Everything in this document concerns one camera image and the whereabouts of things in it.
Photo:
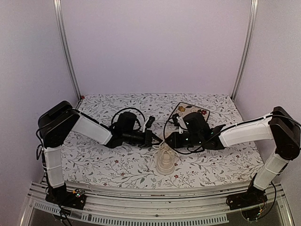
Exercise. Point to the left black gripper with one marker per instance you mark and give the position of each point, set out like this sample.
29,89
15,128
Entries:
148,140

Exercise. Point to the right aluminium frame post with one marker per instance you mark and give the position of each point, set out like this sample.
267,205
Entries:
246,49

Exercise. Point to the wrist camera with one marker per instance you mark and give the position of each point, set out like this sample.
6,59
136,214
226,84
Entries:
148,123
179,122

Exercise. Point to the aluminium front rail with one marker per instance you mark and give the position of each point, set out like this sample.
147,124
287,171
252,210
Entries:
200,206

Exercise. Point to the square floral ceramic plate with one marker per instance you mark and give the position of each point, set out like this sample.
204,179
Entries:
183,109

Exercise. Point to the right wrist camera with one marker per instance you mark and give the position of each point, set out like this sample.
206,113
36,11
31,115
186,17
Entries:
179,122

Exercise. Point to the floral patterned table mat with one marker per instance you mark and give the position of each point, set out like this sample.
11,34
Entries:
83,160

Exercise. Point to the white shoelace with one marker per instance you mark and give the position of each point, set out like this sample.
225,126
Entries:
157,148

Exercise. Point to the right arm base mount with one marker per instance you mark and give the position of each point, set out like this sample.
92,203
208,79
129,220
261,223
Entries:
252,196

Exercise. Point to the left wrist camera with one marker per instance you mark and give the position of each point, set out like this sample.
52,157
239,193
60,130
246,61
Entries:
148,123

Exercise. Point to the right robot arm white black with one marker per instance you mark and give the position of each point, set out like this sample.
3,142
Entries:
276,134

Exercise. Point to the cream lace sneaker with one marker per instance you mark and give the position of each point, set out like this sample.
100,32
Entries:
165,161

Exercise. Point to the aluminium frame post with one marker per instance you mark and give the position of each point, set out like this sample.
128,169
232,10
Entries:
246,49
65,46

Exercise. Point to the left aluminium frame post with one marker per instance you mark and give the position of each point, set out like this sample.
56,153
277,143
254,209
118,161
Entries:
65,46

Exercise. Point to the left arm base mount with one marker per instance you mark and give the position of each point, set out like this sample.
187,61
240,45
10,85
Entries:
75,199

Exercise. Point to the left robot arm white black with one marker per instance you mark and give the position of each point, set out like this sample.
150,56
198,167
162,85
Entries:
58,124

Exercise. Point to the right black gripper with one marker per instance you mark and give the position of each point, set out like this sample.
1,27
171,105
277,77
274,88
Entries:
175,143

